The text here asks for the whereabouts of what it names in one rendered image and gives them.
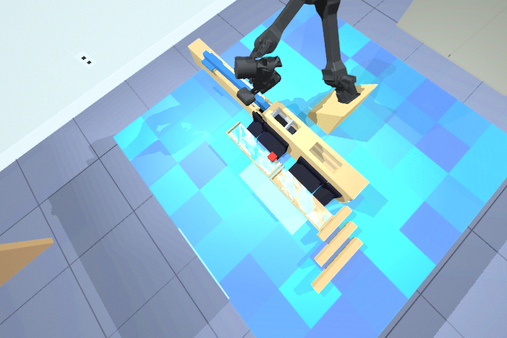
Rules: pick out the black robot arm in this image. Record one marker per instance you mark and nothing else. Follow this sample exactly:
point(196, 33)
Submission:
point(335, 72)

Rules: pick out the red cube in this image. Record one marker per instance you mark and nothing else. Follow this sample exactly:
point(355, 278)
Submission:
point(271, 156)

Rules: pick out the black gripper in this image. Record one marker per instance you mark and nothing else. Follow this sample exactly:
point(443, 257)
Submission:
point(259, 85)

